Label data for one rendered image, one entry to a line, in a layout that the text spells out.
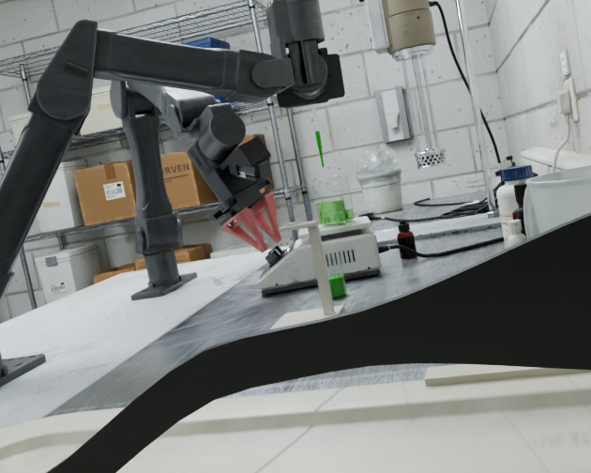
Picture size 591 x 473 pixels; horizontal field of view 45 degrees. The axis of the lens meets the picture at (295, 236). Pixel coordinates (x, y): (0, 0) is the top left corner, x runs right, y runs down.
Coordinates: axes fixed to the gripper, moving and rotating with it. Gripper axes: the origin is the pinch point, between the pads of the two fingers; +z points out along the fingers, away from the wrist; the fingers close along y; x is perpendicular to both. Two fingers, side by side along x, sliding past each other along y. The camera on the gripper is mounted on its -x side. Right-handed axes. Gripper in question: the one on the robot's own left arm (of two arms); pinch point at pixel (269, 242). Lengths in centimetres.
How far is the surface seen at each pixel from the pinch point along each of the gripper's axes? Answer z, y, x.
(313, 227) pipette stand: 2.2, -12.0, -26.5
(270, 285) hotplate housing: 5.9, -3.7, 1.4
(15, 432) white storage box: 2, -63, -75
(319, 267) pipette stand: 6.6, -13.4, -24.7
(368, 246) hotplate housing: 9.5, 8.6, -9.6
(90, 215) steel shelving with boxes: -65, 85, 231
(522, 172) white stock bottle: 13.6, 27.9, -27.2
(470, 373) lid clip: 7, -57, -84
